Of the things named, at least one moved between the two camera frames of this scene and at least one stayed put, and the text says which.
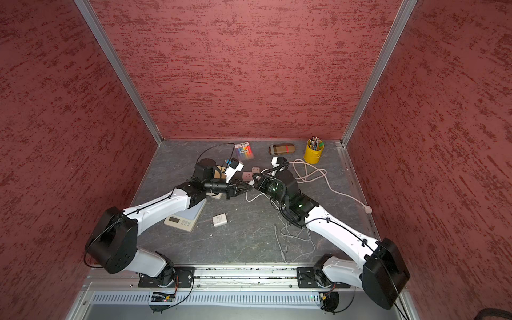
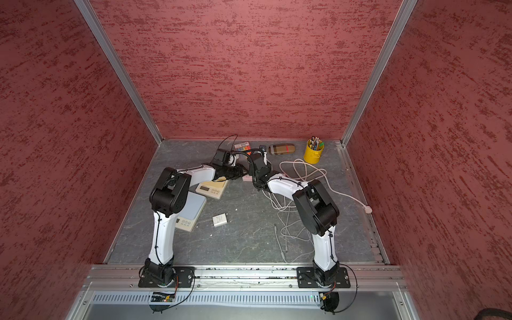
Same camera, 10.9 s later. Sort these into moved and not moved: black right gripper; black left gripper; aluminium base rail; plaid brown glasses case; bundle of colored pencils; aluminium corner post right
Moved: black right gripper; black left gripper
Not moved: aluminium base rail; bundle of colored pencils; plaid brown glasses case; aluminium corner post right
